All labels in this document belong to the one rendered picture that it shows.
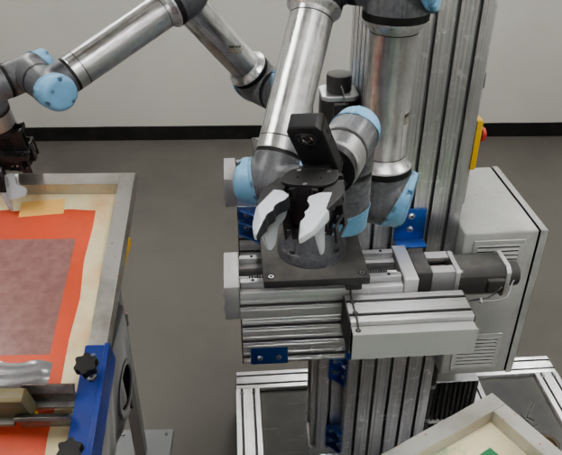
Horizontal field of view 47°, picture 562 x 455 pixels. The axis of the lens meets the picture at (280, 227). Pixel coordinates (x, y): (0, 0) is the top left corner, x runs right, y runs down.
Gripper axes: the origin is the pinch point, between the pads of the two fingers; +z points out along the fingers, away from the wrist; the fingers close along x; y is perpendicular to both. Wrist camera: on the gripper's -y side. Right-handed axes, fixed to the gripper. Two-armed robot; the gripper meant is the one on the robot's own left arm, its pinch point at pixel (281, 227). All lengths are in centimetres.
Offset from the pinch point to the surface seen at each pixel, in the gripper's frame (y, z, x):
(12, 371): 45, -12, 68
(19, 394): 40, -3, 56
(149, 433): 154, -87, 108
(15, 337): 43, -19, 71
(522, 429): 73, -45, -27
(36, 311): 41, -25, 71
